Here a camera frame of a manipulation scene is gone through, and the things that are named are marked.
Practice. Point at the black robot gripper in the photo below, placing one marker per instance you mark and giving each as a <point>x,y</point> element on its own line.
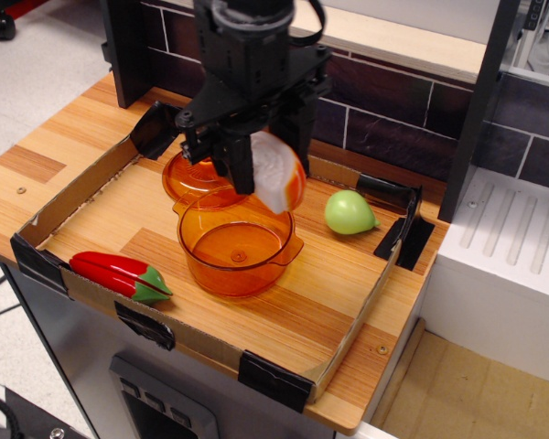
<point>257,76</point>

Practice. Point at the white and orange toy sushi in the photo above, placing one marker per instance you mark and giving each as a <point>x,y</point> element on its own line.
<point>278,175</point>

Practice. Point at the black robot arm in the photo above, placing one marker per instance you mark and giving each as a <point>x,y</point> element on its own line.
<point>302,23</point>

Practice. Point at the orange transparent pot lid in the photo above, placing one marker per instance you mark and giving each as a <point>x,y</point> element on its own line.
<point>197,186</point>

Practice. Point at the orange transparent plastic pot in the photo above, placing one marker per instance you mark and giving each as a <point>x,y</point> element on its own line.
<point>234,245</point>

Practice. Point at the cardboard fence with black tape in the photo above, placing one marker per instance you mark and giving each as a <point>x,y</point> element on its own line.
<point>337,316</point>

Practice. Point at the green toy pear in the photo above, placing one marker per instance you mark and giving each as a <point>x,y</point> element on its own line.
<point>347,212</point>

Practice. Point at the red toy chili pepper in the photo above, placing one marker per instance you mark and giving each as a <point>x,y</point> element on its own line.
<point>136,280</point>

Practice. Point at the white dish drainer sink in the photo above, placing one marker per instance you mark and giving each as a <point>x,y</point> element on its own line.
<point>489,288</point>

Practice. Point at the black caster wheel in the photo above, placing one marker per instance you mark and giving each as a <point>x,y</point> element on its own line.
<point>7,27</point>

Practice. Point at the grey oven control panel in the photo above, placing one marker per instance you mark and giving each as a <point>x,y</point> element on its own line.
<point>157,410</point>

